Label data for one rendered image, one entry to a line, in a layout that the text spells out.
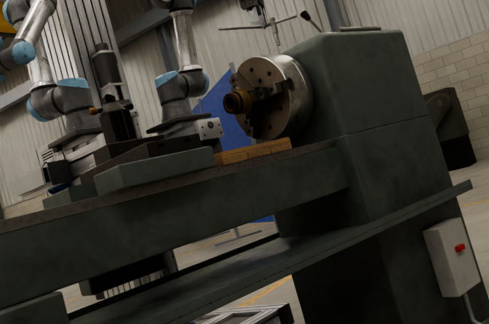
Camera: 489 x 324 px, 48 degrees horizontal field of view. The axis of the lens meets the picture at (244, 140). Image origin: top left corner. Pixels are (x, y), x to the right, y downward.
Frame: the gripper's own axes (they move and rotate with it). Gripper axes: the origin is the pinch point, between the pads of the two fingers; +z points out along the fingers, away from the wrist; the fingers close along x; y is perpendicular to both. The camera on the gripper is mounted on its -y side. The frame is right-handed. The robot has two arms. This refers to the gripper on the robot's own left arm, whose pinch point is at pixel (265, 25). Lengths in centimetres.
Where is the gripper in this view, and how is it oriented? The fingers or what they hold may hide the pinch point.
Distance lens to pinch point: 229.7
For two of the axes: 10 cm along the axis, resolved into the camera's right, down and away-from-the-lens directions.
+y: -9.1, 2.4, 3.4
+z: 2.4, 9.7, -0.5
